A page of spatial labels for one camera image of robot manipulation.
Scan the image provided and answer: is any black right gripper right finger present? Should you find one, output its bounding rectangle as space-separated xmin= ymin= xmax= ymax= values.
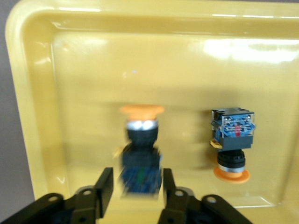
xmin=157 ymin=168 xmax=195 ymax=224

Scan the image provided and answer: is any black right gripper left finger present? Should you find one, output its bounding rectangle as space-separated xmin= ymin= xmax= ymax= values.
xmin=69 ymin=167 xmax=114 ymax=224

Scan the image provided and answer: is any yellow mushroom push button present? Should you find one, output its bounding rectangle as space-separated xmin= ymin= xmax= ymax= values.
xmin=114 ymin=105 xmax=164 ymax=199
xmin=210 ymin=107 xmax=256 ymax=186

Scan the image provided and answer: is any yellow plastic tray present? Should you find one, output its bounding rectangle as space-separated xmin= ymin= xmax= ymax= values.
xmin=5 ymin=0 xmax=299 ymax=224

